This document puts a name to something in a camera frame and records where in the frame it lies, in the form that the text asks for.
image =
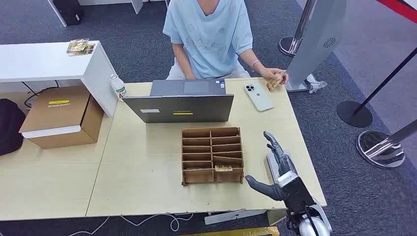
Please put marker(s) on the person's left hand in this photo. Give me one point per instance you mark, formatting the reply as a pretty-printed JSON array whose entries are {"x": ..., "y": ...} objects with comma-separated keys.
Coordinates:
[{"x": 273, "y": 73}]

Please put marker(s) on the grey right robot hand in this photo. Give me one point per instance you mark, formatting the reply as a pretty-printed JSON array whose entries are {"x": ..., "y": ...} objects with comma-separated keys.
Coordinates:
[{"x": 275, "y": 156}]

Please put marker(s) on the gold patterned ID card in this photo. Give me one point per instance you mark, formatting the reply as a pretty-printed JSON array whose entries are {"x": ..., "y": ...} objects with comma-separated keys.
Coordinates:
[{"x": 273, "y": 85}]

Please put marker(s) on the gold room key card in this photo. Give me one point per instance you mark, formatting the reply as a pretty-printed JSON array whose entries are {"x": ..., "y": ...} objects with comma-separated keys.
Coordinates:
[{"x": 223, "y": 168}]

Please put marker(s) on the person's right forearm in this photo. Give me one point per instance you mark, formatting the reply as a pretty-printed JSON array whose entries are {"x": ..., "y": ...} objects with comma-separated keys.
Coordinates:
[{"x": 182, "y": 63}]

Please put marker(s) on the person's left forearm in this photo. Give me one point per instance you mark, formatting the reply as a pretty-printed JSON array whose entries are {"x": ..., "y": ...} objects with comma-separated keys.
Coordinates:
[{"x": 252, "y": 60}]

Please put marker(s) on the person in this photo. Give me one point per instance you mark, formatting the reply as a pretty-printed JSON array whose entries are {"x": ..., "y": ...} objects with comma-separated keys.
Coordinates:
[{"x": 208, "y": 39}]

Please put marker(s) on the wooden card organizer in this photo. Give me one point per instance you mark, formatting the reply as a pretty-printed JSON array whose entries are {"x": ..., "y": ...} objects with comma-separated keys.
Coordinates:
[{"x": 198, "y": 176}]

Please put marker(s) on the thin card in organizer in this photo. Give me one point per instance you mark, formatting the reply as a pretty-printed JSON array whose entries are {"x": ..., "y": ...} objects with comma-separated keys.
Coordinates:
[{"x": 193, "y": 168}]

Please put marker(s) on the dark card pack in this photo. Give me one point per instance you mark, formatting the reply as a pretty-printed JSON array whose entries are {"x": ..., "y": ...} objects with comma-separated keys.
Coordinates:
[{"x": 88, "y": 50}]

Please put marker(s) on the gold card stack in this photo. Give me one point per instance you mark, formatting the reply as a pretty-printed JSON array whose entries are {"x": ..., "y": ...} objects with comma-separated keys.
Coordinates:
[{"x": 77, "y": 45}]

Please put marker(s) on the white smartphone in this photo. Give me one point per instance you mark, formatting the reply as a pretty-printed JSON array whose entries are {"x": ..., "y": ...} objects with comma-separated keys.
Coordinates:
[{"x": 259, "y": 97}]

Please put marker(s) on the clear plastic wrap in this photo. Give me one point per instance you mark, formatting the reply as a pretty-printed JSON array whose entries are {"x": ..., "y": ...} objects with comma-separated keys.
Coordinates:
[{"x": 316, "y": 85}]

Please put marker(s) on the grey kiosk stand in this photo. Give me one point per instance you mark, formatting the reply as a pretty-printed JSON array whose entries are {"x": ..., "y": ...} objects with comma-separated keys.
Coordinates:
[{"x": 319, "y": 35}]

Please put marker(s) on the yellow floor mat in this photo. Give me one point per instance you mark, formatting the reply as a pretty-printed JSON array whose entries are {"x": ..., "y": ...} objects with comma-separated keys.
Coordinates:
[{"x": 234, "y": 232}]

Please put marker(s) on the grey laptop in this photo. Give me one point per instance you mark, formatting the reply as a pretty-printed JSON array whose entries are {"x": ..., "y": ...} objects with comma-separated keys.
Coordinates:
[{"x": 182, "y": 109}]

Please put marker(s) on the red barrier belt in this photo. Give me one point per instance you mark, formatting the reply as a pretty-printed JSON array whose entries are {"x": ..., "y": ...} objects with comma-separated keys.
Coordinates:
[{"x": 399, "y": 8}]

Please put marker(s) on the white plastic drink bottle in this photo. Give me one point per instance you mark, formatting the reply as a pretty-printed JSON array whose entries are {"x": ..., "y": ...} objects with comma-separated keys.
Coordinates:
[{"x": 119, "y": 88}]

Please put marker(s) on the black computer tower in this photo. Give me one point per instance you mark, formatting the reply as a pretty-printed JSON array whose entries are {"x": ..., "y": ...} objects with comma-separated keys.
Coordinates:
[{"x": 68, "y": 11}]

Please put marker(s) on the brown cardboard box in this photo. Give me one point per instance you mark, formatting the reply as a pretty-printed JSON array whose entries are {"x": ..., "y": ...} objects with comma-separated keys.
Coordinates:
[{"x": 55, "y": 114}]

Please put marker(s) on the white side shelf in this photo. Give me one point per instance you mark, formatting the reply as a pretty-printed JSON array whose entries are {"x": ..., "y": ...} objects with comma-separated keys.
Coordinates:
[{"x": 42, "y": 60}]

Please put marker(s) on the black bag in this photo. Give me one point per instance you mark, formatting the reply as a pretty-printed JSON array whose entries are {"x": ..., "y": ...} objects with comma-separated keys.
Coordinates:
[{"x": 9, "y": 127}]

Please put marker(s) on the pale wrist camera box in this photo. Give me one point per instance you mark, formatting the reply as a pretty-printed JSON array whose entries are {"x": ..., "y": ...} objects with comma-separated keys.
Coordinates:
[{"x": 287, "y": 179}]

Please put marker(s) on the chrome stanchion post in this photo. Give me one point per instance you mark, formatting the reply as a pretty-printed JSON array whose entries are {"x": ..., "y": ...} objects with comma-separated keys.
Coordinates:
[
  {"x": 379, "y": 150},
  {"x": 288, "y": 45}
]

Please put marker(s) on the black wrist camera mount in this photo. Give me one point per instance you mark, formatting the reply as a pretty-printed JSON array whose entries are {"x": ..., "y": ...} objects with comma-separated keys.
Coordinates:
[{"x": 298, "y": 195}]

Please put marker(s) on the white metal bracket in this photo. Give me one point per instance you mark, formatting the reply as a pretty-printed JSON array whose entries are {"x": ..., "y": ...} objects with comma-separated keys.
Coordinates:
[{"x": 234, "y": 216}]

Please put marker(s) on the black stanchion post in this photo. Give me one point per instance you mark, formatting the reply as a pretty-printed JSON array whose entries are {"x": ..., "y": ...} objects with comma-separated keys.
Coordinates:
[{"x": 354, "y": 114}]

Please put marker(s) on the white desk frame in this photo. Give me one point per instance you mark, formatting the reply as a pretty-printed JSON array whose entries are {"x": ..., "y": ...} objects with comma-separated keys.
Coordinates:
[{"x": 137, "y": 5}]

